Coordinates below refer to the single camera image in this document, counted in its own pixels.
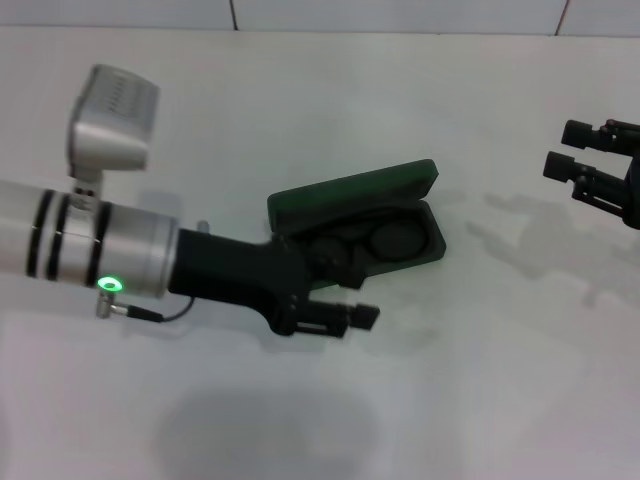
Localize green glasses case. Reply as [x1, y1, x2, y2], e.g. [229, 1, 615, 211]
[266, 158, 448, 291]

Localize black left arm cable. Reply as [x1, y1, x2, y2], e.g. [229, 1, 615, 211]
[96, 291, 197, 325]

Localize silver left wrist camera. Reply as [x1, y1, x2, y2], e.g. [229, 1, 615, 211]
[68, 63, 162, 177]

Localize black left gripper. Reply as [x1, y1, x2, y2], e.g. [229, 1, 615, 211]
[167, 228, 382, 341]

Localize black glasses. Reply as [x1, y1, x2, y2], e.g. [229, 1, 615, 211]
[309, 222, 429, 266]

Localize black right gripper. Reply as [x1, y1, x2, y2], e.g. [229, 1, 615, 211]
[542, 117, 640, 231]

